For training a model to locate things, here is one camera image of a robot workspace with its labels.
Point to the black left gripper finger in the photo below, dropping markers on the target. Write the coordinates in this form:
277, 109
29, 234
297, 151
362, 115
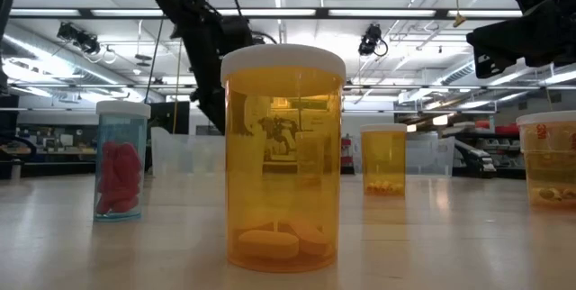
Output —
240, 114
213, 107

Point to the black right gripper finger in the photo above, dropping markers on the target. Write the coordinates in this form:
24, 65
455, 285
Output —
492, 58
508, 31

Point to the amber bottle with oval pills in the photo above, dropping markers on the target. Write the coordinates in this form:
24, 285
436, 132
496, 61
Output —
283, 168

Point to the clear blue bottle red pills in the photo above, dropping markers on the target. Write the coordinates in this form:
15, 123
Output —
121, 177

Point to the amber bottle with red print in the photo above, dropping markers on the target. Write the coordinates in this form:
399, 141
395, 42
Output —
551, 168

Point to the amber bottle small yellow pills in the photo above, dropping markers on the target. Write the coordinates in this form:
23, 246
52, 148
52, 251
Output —
383, 159

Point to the clear plastic bin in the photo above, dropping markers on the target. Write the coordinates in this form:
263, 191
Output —
432, 157
189, 155

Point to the orange oval pill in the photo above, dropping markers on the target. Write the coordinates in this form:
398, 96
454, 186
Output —
312, 238
267, 245

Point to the black monitor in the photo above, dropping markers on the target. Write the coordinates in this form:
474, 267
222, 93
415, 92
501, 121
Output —
173, 116

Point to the rack of red grey bins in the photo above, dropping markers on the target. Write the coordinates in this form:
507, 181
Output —
506, 130

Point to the black slanted conveyor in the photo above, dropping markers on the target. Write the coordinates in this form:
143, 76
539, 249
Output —
477, 159

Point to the black ceiling-mounted device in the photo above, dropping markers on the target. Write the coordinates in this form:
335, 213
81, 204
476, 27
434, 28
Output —
78, 38

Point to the cluttered background workbench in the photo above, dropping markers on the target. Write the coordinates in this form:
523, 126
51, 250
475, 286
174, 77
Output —
58, 146

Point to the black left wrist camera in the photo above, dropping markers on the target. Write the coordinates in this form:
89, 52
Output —
236, 33

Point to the black overhead camera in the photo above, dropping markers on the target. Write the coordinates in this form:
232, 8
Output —
371, 40

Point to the black overhead frame beam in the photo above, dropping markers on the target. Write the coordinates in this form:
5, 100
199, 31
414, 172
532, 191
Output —
360, 12

